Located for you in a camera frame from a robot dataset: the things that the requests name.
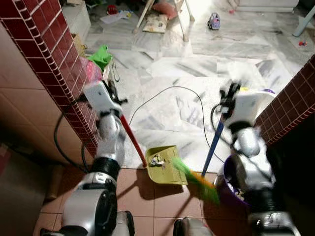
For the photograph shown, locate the thin black floor cable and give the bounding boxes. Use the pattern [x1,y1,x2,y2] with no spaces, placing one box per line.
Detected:
[129,86,228,148]

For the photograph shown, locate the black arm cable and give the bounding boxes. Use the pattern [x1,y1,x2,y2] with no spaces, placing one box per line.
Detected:
[53,98,92,173]
[210,102,233,148]

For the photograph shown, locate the pink plastic bag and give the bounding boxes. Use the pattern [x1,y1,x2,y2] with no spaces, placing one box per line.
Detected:
[86,59,103,85]

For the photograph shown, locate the robot right leg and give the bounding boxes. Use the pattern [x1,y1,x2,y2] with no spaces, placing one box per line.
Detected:
[173,216,215,236]

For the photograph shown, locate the brown cardboard box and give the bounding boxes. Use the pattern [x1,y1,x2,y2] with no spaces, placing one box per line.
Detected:
[71,33,87,56]

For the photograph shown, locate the small debris pile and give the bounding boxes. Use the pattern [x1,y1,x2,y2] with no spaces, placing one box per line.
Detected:
[150,154,166,166]

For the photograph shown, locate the blue-handled broom with green bristles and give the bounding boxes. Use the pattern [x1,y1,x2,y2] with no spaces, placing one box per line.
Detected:
[172,118,226,206]

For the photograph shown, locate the white plastic basin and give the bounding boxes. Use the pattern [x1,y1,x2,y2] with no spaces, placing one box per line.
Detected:
[259,90,277,107]

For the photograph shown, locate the yellow dustpan with red handle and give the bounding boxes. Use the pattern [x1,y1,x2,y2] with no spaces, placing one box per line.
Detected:
[120,115,189,186]

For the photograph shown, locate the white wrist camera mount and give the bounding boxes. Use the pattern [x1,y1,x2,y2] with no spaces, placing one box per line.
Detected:
[83,81,123,117]
[226,91,262,129]

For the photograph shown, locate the robot left leg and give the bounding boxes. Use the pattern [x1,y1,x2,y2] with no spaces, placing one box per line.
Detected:
[112,210,136,236]

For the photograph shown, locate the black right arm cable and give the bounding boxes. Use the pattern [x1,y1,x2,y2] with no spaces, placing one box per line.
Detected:
[210,102,233,148]

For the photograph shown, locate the white low furniture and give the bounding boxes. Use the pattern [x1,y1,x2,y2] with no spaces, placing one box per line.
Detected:
[231,0,300,13]

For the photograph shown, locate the white paper sheets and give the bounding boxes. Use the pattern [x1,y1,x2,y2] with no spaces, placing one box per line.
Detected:
[100,10,133,25]

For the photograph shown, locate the robot leg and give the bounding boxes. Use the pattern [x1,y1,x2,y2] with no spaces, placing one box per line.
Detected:
[112,210,136,236]
[173,216,215,236]

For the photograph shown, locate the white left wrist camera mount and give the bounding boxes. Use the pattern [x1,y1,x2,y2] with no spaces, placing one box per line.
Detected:
[83,81,123,117]

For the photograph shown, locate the green plastic bag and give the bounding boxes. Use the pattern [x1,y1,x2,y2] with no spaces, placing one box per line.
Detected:
[89,45,113,70]

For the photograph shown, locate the white cabinet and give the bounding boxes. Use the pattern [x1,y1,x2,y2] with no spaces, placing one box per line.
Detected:
[61,2,92,41]

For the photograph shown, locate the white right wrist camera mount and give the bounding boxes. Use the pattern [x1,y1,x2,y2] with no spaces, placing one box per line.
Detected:
[226,91,262,129]

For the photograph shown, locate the wooden stool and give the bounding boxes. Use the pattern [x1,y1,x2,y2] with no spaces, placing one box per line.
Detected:
[133,0,195,43]

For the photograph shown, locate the purple plastic bucket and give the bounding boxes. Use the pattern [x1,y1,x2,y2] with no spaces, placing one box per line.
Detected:
[217,154,252,206]

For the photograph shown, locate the pale blue furniture leg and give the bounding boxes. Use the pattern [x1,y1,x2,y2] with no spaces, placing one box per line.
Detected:
[293,6,315,38]

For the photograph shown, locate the small purple toy bag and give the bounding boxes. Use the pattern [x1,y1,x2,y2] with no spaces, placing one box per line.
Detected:
[207,12,221,31]

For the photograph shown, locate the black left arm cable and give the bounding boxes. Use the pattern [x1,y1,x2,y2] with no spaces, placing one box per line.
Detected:
[53,98,92,173]

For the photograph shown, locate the pink pillow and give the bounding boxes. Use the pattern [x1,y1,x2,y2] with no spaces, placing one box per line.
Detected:
[152,1,178,20]

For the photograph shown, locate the patterned beige cushion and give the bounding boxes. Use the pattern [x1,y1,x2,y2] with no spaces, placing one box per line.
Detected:
[142,13,169,34]

